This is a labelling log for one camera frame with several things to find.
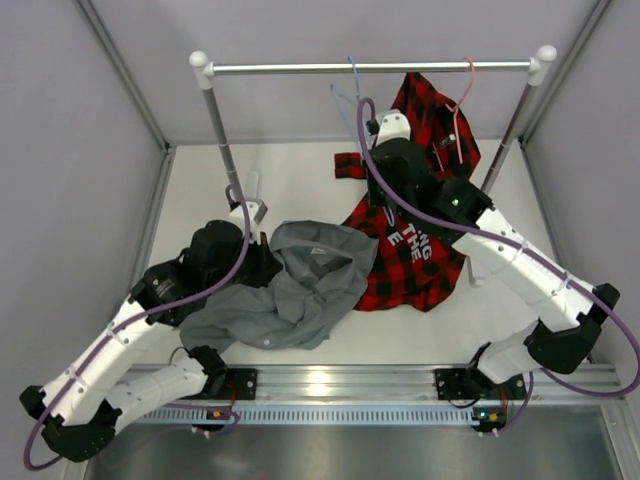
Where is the slotted grey cable duct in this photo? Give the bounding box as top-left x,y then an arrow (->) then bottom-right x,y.
137,405 -> 479,427

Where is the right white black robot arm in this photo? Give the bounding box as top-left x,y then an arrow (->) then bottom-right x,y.
365,138 -> 620,397

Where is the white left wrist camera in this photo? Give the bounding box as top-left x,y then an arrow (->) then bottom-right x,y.
228,199 -> 268,244

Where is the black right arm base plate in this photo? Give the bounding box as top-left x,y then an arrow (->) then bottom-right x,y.
434,367 -> 501,400

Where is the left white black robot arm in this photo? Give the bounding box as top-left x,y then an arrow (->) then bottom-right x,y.
19,220 -> 282,462

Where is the silver clothes rack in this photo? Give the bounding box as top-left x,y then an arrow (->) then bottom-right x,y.
189,45 -> 568,301

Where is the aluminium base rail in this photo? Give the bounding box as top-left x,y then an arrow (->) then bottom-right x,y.
112,363 -> 626,407

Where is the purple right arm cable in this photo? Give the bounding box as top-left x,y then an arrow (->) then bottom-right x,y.
355,97 -> 640,436

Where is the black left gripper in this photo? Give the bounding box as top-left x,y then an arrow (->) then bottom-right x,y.
206,228 -> 283,295

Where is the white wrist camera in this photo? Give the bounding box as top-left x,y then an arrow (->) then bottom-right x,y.
366,109 -> 411,146
228,199 -> 268,244

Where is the pink wire hanger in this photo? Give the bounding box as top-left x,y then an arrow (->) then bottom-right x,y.
444,56 -> 476,177

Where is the blue wire hanger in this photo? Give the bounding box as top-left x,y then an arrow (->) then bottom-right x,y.
329,56 -> 397,227

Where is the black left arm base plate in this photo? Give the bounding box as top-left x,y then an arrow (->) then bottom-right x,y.
215,368 -> 258,401

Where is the grey button shirt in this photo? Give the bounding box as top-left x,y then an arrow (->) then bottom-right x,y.
179,220 -> 378,353

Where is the red black plaid shirt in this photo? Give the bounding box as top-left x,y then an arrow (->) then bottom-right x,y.
343,73 -> 481,312

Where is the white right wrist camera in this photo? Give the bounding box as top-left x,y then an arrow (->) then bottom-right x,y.
366,109 -> 411,146

